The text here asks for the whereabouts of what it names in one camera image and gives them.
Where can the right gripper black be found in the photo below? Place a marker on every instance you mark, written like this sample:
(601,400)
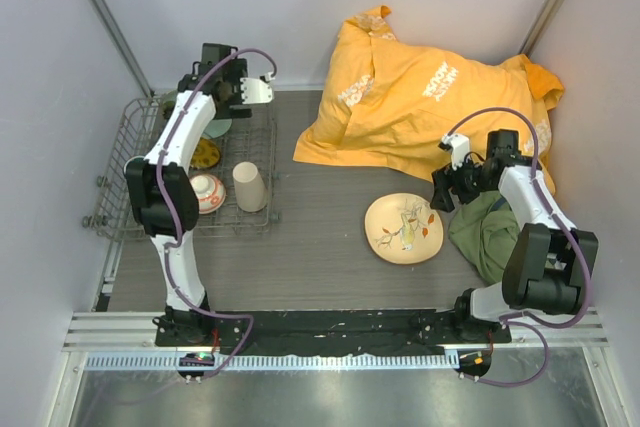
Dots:
(442,183)

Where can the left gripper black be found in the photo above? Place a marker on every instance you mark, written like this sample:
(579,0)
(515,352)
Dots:
(238,70)

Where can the light green flower plate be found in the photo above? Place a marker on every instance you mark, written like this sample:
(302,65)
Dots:
(217,128)

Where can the beige tall cup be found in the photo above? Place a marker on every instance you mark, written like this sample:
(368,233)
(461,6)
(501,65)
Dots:
(250,189)

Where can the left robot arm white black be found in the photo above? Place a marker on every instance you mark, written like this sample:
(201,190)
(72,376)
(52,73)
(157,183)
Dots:
(162,198)

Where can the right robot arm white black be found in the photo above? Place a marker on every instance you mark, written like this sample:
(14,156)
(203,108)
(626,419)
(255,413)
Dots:
(549,268)

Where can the cream bird plate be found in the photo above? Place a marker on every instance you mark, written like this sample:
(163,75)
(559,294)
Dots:
(403,229)

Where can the olive green cloth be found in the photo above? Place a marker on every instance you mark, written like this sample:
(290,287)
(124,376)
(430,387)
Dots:
(485,232)

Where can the yellow patterned plate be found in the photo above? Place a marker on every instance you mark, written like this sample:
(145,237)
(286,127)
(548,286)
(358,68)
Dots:
(206,155)

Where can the white orange patterned bowl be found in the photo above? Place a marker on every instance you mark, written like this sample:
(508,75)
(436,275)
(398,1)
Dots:
(210,192)

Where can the yellow Mickey Mouse shirt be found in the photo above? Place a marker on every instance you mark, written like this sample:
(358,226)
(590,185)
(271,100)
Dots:
(388,104)

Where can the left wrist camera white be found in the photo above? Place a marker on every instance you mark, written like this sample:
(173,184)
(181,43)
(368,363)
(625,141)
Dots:
(256,90)

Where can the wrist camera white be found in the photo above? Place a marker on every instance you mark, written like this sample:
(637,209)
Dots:
(458,146)
(256,90)

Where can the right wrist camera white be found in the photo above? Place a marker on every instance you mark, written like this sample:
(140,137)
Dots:
(458,146)

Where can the wire dish rack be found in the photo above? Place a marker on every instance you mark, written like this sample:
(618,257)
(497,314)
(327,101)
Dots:
(250,139)

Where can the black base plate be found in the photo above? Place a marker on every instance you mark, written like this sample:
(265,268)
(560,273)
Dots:
(326,333)

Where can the slotted cable duct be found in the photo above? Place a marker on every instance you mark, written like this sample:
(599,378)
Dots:
(198,362)

